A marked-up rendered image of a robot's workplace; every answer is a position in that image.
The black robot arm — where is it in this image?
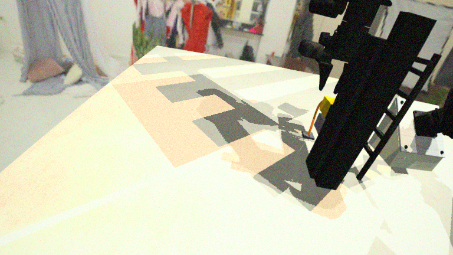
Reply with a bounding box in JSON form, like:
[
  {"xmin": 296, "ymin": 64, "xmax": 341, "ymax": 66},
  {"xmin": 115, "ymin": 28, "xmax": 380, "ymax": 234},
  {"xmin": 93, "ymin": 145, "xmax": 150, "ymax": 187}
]
[{"xmin": 308, "ymin": 0, "xmax": 453, "ymax": 139}]

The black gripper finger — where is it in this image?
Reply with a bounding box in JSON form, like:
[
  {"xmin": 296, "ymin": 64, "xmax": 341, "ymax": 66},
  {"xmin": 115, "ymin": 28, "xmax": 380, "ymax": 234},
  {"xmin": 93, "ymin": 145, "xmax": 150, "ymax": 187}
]
[
  {"xmin": 315, "ymin": 59, "xmax": 334, "ymax": 91},
  {"xmin": 333, "ymin": 63, "xmax": 350, "ymax": 94}
]

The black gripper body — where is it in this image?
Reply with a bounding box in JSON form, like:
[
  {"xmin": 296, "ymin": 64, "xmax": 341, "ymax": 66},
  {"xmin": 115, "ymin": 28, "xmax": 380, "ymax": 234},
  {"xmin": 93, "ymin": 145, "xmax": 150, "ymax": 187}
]
[{"xmin": 298, "ymin": 21, "xmax": 371, "ymax": 66}]

